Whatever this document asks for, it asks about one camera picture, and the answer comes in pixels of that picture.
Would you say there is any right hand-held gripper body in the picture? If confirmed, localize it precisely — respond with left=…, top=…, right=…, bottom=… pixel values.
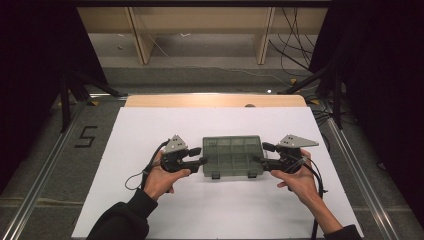
left=275, top=133, right=320, bottom=175

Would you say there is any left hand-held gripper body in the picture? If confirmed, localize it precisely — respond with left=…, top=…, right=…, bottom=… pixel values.
left=160, top=134, right=192, bottom=174

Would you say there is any grey transparent compartment box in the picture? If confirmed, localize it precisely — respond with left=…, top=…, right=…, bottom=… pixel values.
left=202, top=134, right=266, bottom=180

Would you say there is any person's right hand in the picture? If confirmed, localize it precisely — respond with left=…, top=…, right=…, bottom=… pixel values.
left=269, top=148, right=321, bottom=207

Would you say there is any person's left hand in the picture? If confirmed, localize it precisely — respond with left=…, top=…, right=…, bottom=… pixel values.
left=143, top=150, right=193, bottom=202

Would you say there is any black metal stand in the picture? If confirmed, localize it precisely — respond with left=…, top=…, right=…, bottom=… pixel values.
left=59, top=71, right=128, bottom=134
left=278, top=64, right=344, bottom=129

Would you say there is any dark curtain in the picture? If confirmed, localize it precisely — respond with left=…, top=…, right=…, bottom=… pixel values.
left=0, top=0, right=109, bottom=194
left=308, top=0, right=424, bottom=231

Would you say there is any light wooden shelf unit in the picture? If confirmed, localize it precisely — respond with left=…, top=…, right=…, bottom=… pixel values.
left=77, top=6, right=329, bottom=66

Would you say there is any left hand-held gripper cable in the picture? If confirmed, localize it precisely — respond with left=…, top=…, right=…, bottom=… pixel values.
left=124, top=139, right=171, bottom=192

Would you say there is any hand-held gripper cable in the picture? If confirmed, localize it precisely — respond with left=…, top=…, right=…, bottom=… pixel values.
left=293, top=154, right=329, bottom=240
left=124, top=139, right=171, bottom=192

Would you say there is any metal floor rail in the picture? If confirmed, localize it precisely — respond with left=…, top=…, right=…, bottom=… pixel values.
left=0, top=99, right=88, bottom=240
left=324, top=116, right=401, bottom=240

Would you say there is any right hand-held gripper cable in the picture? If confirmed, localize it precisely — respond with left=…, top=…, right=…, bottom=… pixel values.
left=293, top=154, right=329, bottom=240

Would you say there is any bundle of black floor cables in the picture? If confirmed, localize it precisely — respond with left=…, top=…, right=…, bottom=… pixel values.
left=268, top=6, right=329, bottom=73

